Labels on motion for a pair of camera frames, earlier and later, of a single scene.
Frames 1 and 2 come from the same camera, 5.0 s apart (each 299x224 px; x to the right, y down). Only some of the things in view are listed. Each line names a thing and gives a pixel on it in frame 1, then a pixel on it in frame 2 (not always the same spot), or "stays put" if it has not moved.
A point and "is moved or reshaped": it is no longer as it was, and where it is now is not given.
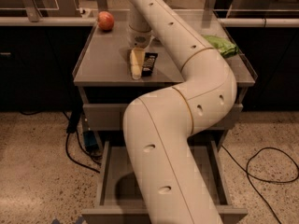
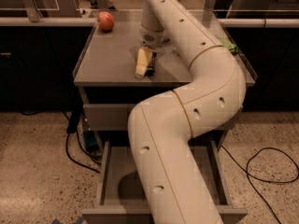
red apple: [106, 21] stays put
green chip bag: [225, 48] stays put
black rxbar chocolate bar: [149, 63] is moved or reshaped
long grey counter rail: [70, 21] stays put
